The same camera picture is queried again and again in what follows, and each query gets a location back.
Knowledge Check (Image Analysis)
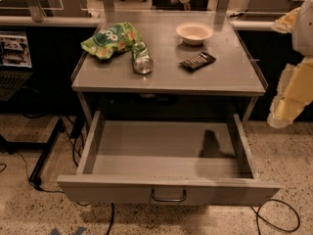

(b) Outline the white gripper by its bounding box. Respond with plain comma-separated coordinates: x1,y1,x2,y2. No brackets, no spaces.
267,0,313,128

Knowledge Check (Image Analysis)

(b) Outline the green rice chip bag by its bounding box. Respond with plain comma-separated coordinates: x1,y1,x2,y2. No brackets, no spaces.
80,22,142,60

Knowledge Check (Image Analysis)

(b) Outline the grey open drawer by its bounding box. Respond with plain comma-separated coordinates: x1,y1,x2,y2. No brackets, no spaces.
58,113,280,206

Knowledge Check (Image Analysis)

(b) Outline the grey metal table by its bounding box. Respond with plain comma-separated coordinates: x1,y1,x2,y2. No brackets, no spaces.
72,11,266,136

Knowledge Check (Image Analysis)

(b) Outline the white paper bowl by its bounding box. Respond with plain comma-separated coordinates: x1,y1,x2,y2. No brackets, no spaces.
176,23,213,46

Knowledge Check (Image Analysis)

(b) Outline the green soda can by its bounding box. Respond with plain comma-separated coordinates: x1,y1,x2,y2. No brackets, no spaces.
132,41,154,74

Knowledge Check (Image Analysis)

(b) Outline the laptop computer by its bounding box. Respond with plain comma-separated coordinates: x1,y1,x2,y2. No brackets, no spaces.
0,28,33,101

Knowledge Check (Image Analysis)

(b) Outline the black laptop stand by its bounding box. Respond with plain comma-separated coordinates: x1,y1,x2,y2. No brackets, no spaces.
0,119,65,191

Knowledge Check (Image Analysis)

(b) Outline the black drawer handle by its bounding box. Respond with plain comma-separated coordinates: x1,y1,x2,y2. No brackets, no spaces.
151,189,187,203

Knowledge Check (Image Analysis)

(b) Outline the black floor cable centre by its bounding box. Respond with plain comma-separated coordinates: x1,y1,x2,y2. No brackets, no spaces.
105,203,115,235

